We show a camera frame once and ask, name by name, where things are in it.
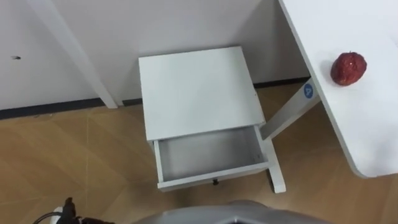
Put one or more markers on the red apple soft toy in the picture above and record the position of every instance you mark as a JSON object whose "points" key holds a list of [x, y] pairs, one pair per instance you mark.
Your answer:
{"points": [[348, 68]]}

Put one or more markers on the white bedside cabinet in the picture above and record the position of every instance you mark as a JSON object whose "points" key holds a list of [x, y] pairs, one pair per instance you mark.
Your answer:
{"points": [[199, 93]]}

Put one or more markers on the round blue sticker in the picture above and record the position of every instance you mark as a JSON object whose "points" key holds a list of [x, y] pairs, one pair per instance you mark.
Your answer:
{"points": [[308, 91]]}

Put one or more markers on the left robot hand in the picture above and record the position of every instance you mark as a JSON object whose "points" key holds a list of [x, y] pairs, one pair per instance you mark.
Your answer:
{"points": [[69, 213]]}

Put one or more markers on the white desk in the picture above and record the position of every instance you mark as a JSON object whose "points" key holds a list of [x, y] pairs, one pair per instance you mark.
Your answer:
{"points": [[351, 102]]}

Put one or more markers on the robot body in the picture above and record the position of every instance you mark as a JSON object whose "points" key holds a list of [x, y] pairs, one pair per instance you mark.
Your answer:
{"points": [[233, 214]]}

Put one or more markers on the open white cabinet drawer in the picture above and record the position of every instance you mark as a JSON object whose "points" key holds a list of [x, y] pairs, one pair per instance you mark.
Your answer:
{"points": [[208, 155]]}

